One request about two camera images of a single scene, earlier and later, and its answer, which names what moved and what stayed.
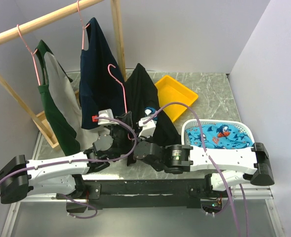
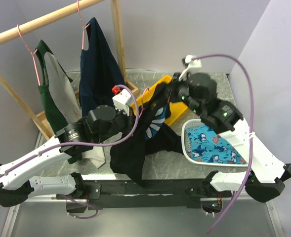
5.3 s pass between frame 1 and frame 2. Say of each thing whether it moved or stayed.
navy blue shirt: stayed
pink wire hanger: moved
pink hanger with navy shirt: stayed
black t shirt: moved
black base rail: stayed
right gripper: moved
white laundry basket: moved
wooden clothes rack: stayed
